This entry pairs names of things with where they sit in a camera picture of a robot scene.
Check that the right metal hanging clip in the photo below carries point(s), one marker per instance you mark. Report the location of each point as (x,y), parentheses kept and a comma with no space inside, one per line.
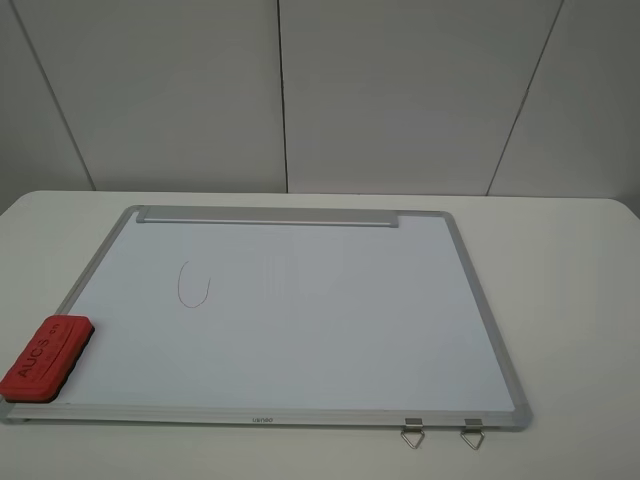
(473,433)

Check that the red whiteboard eraser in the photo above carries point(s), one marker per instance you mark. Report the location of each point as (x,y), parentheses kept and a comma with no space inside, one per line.
(43,367)

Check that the white aluminium-framed whiteboard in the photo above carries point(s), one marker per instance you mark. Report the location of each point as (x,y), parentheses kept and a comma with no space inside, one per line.
(277,325)

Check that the grey whiteboard pen tray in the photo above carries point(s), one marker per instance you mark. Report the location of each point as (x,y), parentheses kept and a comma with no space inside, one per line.
(164,214)

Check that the metal hanging clip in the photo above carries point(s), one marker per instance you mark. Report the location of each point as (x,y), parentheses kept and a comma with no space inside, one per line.
(413,433)
(473,433)

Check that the left metal hanging clip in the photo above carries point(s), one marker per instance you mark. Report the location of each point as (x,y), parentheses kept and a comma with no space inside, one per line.
(413,433)

